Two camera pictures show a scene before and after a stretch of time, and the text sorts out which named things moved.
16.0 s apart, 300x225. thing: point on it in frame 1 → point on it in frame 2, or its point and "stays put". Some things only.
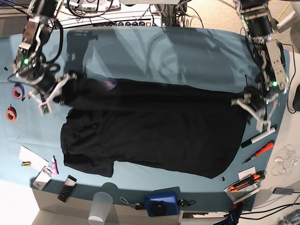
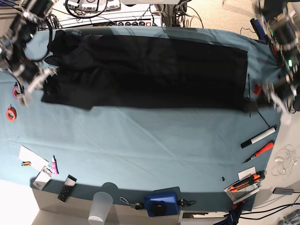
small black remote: x=70 y=183 stays put
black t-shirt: x=197 y=131 → x=89 y=70
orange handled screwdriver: x=269 y=145 stays put
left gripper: x=44 y=107 → x=36 y=83
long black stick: x=246 y=78 → x=248 y=78
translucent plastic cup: x=101 y=204 stays put
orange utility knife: x=255 y=178 stays put
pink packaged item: x=54 y=171 stays put
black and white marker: x=251 y=141 stays put
